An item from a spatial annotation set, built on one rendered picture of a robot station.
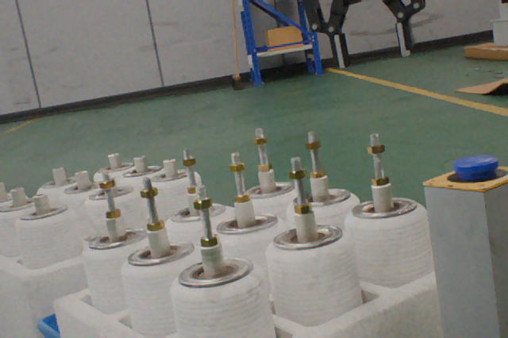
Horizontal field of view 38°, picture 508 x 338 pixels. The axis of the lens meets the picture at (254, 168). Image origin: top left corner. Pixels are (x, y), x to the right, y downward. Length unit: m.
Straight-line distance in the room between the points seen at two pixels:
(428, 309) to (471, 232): 0.17
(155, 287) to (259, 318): 0.14
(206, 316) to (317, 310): 0.13
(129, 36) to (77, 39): 0.50
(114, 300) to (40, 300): 0.25
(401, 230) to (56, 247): 0.57
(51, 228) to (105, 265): 0.28
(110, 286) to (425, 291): 0.37
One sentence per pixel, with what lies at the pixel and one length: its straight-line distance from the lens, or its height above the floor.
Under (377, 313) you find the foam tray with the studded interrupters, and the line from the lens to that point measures 0.77.
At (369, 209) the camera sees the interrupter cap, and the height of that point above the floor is 0.25.
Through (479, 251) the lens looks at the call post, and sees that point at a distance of 0.68.
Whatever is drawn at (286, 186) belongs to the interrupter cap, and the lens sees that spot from 1.04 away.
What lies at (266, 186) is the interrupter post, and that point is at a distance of 1.03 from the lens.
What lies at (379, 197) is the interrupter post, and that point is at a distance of 0.85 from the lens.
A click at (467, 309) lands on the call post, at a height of 0.20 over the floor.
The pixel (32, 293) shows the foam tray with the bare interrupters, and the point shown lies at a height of 0.16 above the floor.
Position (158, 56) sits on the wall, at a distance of 7.20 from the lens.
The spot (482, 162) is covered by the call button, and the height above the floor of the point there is 0.33.
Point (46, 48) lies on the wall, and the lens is 7.33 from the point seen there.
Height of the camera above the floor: 0.48
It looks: 11 degrees down
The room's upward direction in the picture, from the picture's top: 10 degrees counter-clockwise
